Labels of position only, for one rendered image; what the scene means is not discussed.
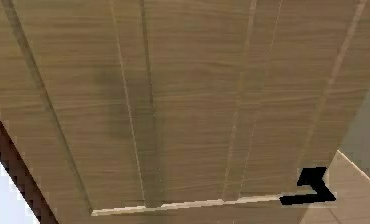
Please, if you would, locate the light brown wooden door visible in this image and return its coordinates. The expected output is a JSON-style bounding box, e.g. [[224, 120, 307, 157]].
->
[[0, 0, 370, 224]]

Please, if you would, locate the black door handle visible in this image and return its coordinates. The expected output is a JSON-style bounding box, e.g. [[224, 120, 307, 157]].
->
[[279, 166, 337, 207]]

